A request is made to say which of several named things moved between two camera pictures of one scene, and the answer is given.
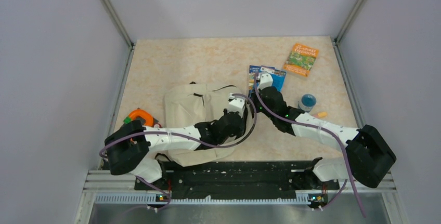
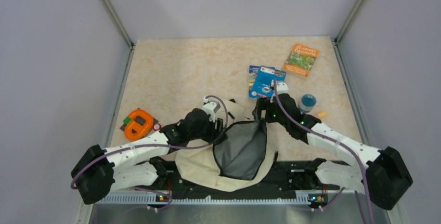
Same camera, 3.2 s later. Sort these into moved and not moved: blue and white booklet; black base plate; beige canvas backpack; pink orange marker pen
Moved: beige canvas backpack
Not moved: blue and white booklet; pink orange marker pen; black base plate
